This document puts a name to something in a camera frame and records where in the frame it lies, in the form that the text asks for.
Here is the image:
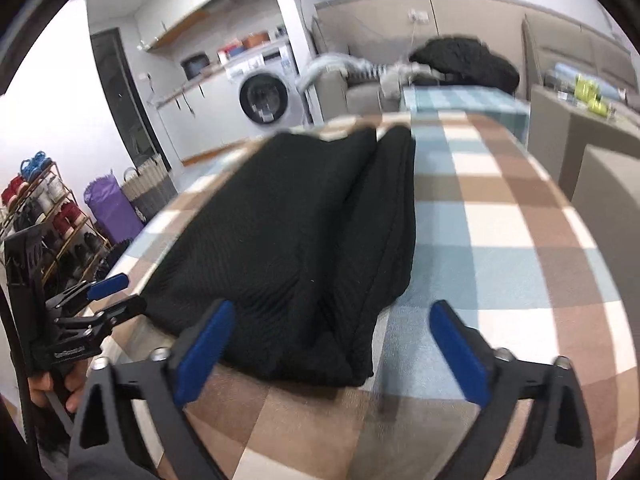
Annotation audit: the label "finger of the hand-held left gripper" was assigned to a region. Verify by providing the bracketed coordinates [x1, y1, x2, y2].
[46, 273, 131, 311]
[52, 294, 148, 333]

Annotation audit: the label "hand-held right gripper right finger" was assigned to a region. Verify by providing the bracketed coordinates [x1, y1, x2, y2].
[429, 300, 598, 480]

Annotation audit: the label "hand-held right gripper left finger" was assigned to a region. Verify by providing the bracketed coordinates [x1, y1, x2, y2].
[67, 299, 237, 480]

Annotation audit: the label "black knit sweater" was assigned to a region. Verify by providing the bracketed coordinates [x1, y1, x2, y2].
[140, 125, 418, 388]

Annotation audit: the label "person's left hand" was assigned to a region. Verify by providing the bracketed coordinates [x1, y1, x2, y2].
[27, 360, 93, 413]

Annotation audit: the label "purple bag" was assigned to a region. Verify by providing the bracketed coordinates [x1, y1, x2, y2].
[84, 175, 146, 246]

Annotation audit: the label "metal shoe rack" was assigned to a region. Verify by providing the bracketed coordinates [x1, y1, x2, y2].
[0, 150, 113, 281]

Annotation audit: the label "woven laundry basket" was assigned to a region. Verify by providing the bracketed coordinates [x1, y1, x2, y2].
[121, 154, 178, 221]

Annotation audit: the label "plaid checked table cover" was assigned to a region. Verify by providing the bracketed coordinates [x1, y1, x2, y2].
[102, 110, 628, 480]

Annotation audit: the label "black door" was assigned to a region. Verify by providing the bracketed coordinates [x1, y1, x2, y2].
[90, 27, 173, 173]

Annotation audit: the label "white floor cabinet wooden top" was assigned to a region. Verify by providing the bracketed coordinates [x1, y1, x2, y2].
[150, 67, 251, 166]

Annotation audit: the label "beige side table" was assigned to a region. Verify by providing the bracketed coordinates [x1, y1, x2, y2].
[530, 82, 640, 198]

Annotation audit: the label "white washing machine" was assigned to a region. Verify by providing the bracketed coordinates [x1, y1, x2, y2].
[224, 42, 311, 133]

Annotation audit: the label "light blue checked cloth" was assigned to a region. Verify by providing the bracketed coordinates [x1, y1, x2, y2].
[400, 85, 531, 148]

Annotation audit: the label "grey sofa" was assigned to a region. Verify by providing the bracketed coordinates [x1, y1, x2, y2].
[312, 15, 416, 121]

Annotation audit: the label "grey garment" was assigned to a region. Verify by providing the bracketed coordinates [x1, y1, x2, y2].
[380, 62, 436, 96]

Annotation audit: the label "black puffy jacket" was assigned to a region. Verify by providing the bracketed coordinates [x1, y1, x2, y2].
[407, 35, 521, 96]

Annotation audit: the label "yellow-green cloth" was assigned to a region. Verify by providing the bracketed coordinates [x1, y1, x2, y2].
[574, 75, 601, 102]

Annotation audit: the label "white garment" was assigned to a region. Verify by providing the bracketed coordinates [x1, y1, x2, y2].
[297, 52, 361, 93]

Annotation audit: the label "light blue folded towels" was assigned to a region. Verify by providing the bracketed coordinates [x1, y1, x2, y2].
[552, 62, 628, 98]

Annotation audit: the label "wooden wall shelf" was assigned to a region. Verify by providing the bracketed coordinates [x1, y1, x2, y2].
[137, 0, 276, 51]

